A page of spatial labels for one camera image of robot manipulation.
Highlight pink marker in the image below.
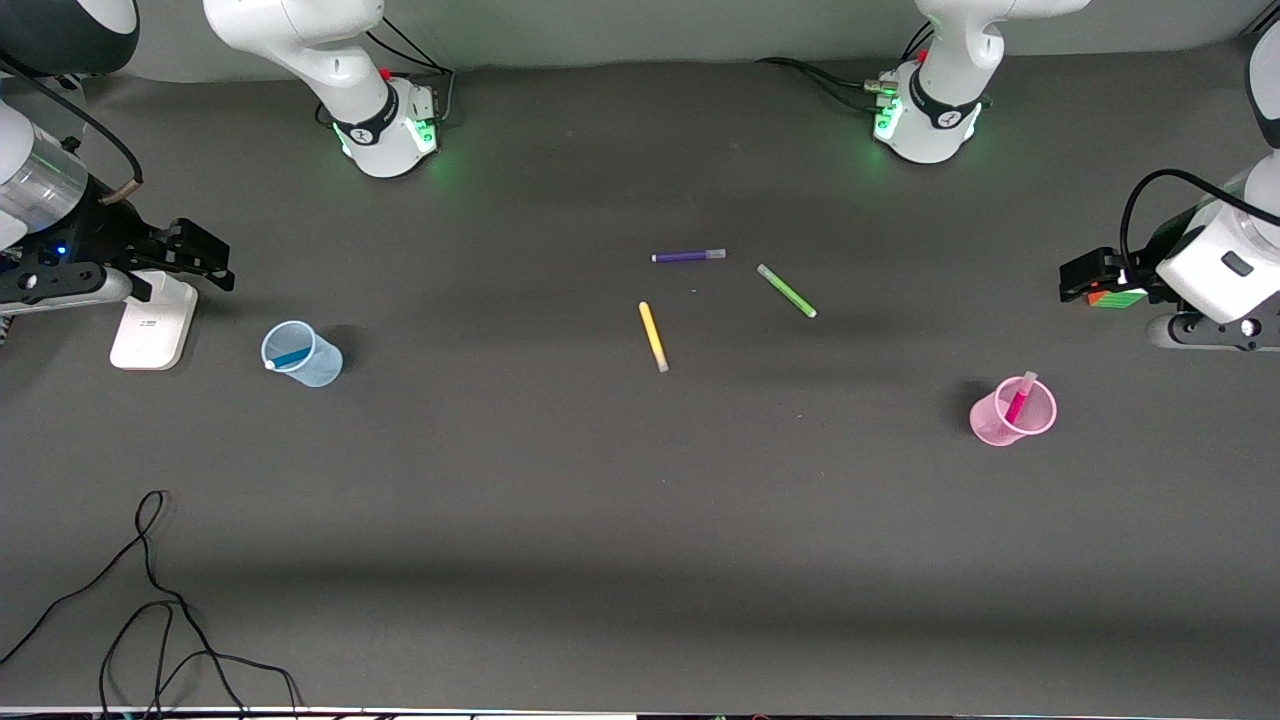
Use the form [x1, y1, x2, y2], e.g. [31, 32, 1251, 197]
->
[1003, 371, 1039, 426]

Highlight green marker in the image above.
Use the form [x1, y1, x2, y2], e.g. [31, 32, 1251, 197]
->
[756, 263, 818, 320]

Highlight translucent pink cup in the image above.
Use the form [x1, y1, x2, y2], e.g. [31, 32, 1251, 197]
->
[969, 376, 1058, 447]

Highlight black left base cables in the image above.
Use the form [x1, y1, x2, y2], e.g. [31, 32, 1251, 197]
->
[755, 22, 936, 113]

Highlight black right base cables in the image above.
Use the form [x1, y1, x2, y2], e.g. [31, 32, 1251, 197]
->
[365, 15, 457, 129]

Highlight thin black loose cable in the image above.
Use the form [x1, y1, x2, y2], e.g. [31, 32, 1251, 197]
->
[98, 600, 303, 719]
[0, 489, 246, 716]

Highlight black base cables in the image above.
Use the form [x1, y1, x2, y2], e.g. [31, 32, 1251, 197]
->
[755, 22, 936, 113]
[365, 15, 457, 129]

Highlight translucent blue cup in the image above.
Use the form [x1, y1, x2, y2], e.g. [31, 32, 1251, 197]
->
[261, 320, 344, 388]

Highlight yellow marker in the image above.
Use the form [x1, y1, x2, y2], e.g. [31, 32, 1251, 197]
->
[638, 300, 670, 374]

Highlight white plastic box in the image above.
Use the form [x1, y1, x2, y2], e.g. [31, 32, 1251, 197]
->
[110, 270, 199, 371]

